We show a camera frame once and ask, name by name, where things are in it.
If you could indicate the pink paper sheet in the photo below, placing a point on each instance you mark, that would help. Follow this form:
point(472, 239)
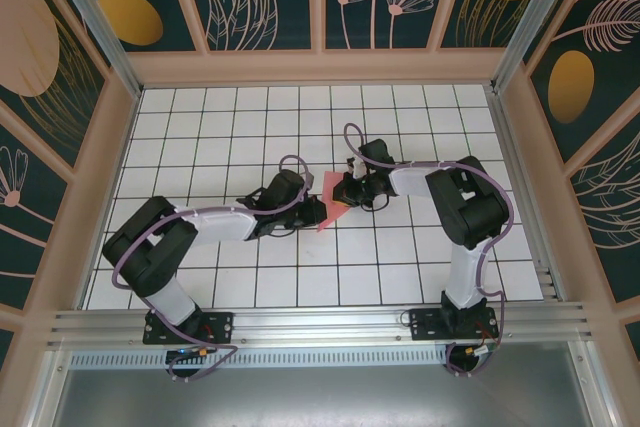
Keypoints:
point(331, 187)

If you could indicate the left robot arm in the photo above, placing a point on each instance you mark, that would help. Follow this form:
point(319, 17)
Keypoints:
point(145, 257)

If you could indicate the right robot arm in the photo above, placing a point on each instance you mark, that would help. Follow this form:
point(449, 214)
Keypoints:
point(470, 207)

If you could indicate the grey metal sheet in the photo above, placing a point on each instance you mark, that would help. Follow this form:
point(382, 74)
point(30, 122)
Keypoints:
point(320, 397)

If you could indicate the yellow power connector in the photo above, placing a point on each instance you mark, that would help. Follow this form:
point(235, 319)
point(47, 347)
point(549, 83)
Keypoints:
point(200, 352)
point(472, 349)

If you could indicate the clear plastic corner strip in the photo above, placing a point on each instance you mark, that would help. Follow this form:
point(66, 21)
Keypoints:
point(100, 32)

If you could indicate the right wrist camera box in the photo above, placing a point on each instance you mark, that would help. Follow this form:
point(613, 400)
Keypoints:
point(357, 168)

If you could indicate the long aluminium mounting rail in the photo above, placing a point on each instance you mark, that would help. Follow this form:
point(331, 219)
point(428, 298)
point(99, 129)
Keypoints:
point(320, 327)

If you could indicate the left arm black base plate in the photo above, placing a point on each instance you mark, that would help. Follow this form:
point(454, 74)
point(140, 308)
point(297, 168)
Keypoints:
point(220, 327)

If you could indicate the aluminium side rail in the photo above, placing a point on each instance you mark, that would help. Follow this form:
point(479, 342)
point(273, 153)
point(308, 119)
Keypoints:
point(520, 197)

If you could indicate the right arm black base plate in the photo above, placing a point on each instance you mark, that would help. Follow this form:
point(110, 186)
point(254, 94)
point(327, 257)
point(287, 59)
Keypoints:
point(425, 329)

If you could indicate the aluminium corner post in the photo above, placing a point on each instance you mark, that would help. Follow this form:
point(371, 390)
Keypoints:
point(525, 22)

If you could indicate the wall panel orange ellipse feather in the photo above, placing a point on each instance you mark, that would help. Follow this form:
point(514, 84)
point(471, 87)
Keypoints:
point(575, 87)

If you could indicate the wall panel with pink leaves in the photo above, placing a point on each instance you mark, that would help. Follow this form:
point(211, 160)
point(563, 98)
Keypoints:
point(610, 197)

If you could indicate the wall panel with orange ellipse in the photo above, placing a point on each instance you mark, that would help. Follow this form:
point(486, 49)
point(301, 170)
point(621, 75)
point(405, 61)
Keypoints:
point(130, 17)

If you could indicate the wall panel single flower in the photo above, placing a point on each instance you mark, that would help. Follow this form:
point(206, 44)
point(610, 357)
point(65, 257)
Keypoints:
point(25, 197)

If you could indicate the wall panel peach circle gold lines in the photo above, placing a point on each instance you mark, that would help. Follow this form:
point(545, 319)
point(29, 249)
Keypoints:
point(30, 47)

